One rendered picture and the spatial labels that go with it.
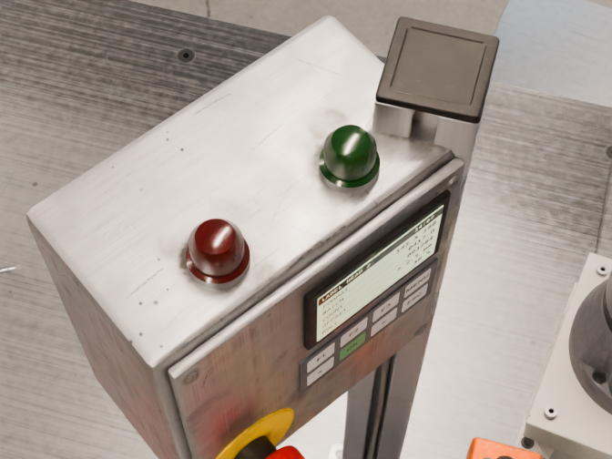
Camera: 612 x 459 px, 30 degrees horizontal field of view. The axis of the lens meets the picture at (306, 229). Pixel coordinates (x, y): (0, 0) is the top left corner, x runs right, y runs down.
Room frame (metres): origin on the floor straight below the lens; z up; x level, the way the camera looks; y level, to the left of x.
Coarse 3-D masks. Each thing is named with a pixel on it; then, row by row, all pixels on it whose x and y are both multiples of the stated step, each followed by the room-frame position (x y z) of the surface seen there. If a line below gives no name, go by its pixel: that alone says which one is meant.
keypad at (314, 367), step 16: (432, 272) 0.26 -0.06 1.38; (400, 288) 0.24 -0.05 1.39; (416, 288) 0.25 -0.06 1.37; (384, 304) 0.24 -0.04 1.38; (400, 304) 0.24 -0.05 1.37; (368, 320) 0.23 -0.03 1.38; (384, 320) 0.24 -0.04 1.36; (336, 336) 0.22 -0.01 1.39; (352, 336) 0.22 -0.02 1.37; (368, 336) 0.23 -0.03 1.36; (320, 352) 0.21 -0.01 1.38; (336, 352) 0.22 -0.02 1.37; (352, 352) 0.22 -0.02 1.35; (304, 368) 0.20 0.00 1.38; (320, 368) 0.21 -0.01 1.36; (304, 384) 0.20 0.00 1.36
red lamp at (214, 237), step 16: (208, 224) 0.22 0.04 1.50; (224, 224) 0.22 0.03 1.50; (192, 240) 0.21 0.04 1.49; (208, 240) 0.21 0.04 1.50; (224, 240) 0.21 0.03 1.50; (240, 240) 0.21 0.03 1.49; (192, 256) 0.21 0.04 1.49; (208, 256) 0.20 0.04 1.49; (224, 256) 0.20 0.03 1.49; (240, 256) 0.21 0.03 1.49; (192, 272) 0.20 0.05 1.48; (208, 272) 0.20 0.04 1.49; (224, 272) 0.20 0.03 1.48; (240, 272) 0.20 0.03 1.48; (224, 288) 0.20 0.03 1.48
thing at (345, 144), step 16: (336, 128) 0.26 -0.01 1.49; (352, 128) 0.26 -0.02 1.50; (336, 144) 0.25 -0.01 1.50; (352, 144) 0.25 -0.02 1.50; (368, 144) 0.25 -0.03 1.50; (320, 160) 0.26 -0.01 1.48; (336, 160) 0.25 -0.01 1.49; (352, 160) 0.25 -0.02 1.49; (368, 160) 0.25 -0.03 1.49; (336, 176) 0.25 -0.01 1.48; (352, 176) 0.25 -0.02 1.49; (368, 176) 0.25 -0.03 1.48; (352, 192) 0.24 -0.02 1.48
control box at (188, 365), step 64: (256, 64) 0.31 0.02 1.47; (320, 64) 0.31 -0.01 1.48; (192, 128) 0.28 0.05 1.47; (256, 128) 0.28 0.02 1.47; (320, 128) 0.28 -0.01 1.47; (64, 192) 0.24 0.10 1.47; (128, 192) 0.24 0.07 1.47; (192, 192) 0.24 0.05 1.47; (256, 192) 0.24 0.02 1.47; (320, 192) 0.24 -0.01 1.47; (384, 192) 0.24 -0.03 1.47; (64, 256) 0.21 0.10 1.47; (128, 256) 0.21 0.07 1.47; (256, 256) 0.21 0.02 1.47; (320, 256) 0.22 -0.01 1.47; (128, 320) 0.19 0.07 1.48; (192, 320) 0.19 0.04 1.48; (256, 320) 0.19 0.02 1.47; (128, 384) 0.19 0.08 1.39; (192, 384) 0.17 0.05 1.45; (256, 384) 0.19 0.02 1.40; (320, 384) 0.21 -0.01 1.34; (192, 448) 0.16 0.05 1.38
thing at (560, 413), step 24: (600, 264) 0.50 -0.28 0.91; (576, 288) 0.47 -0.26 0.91; (552, 360) 0.40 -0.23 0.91; (552, 384) 0.37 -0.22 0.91; (576, 384) 0.37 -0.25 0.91; (528, 408) 0.38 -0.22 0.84; (552, 408) 0.35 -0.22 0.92; (576, 408) 0.35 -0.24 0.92; (600, 408) 0.35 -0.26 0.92; (528, 432) 0.34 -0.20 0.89; (552, 432) 0.33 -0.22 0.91; (576, 432) 0.33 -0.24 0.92; (600, 432) 0.33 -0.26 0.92; (552, 456) 0.32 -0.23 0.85; (576, 456) 0.32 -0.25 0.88; (600, 456) 0.31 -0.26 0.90
